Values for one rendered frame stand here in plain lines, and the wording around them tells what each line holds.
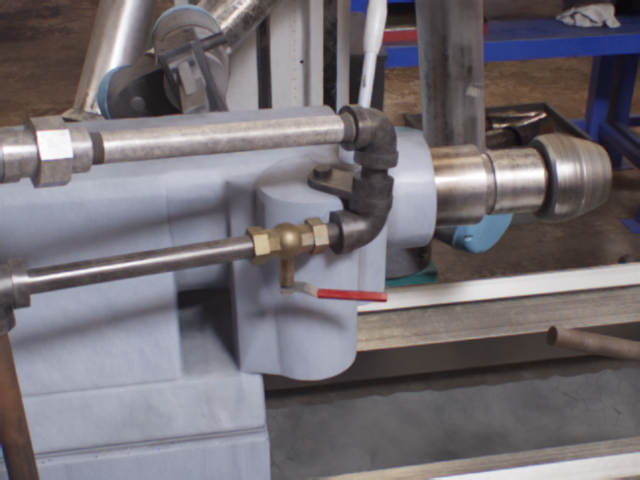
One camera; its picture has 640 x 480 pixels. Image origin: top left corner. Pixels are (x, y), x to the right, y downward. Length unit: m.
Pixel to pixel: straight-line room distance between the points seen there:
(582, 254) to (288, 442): 2.06
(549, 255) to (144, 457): 2.35
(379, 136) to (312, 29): 1.22
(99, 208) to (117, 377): 0.15
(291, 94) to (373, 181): 1.29
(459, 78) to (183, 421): 0.95
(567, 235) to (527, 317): 2.01
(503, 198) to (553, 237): 2.27
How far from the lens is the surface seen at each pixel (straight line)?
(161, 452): 0.86
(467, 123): 1.70
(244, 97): 2.02
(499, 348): 1.20
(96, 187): 0.82
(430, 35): 1.63
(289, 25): 1.98
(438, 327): 1.19
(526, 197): 0.95
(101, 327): 0.85
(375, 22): 0.85
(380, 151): 0.74
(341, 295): 0.76
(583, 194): 0.96
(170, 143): 0.66
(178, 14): 1.28
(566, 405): 1.28
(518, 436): 1.22
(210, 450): 0.87
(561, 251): 3.13
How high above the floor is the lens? 1.50
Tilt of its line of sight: 29 degrees down
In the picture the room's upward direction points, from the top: straight up
